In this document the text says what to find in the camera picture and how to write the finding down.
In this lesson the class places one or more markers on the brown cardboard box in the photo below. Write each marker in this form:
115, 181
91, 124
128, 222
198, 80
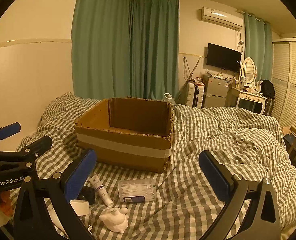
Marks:
123, 152

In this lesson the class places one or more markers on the white cream tube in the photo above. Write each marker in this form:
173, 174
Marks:
101, 191

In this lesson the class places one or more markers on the white plastic item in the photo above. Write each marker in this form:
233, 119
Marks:
56, 221

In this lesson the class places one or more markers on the wide green curtain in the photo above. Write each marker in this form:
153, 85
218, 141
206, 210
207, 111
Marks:
100, 42

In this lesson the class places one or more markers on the orange plush toy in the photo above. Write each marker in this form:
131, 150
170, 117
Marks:
2, 203

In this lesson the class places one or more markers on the white animal figurine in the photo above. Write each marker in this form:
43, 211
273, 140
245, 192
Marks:
114, 221

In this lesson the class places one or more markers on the oval white mirror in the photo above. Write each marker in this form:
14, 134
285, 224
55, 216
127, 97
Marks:
248, 70

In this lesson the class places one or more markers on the black wall television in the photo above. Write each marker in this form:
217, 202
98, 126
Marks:
223, 57

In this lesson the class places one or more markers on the wooden chair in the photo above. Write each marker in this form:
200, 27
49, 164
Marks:
295, 142

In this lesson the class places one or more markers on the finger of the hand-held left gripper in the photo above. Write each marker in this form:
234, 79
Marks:
10, 129
37, 145

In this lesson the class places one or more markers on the black backpack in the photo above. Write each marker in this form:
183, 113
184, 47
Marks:
267, 88

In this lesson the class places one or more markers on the narrow green curtain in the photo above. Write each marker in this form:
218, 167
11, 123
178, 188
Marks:
258, 45

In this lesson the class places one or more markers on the grey small fridge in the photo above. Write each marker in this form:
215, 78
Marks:
215, 91

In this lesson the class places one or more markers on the white tape roll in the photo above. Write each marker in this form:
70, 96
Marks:
80, 207

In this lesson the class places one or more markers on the clear water bottle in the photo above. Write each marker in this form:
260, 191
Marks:
168, 99

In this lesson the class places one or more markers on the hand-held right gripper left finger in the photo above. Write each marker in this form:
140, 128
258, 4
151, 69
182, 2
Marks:
79, 177

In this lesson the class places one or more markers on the white suitcase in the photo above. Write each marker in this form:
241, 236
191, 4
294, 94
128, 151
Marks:
194, 96

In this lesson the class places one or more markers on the white slatted wardrobe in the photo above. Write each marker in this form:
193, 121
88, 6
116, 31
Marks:
293, 80

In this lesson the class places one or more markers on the clear floss pick box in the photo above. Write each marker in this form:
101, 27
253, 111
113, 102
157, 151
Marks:
138, 191

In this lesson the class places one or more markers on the white dressing table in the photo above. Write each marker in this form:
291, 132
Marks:
248, 96

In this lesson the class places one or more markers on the black tape roll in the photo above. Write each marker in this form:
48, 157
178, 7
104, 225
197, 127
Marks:
89, 195

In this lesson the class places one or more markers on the green corner curtain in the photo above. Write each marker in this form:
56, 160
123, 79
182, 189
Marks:
154, 47

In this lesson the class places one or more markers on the wooden broom stick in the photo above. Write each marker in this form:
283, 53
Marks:
191, 73

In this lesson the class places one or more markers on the green checkered blanket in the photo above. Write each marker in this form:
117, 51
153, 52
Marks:
200, 142

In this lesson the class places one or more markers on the white air conditioner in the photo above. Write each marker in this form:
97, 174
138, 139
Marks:
221, 17

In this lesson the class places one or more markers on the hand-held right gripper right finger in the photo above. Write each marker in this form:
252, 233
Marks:
213, 175

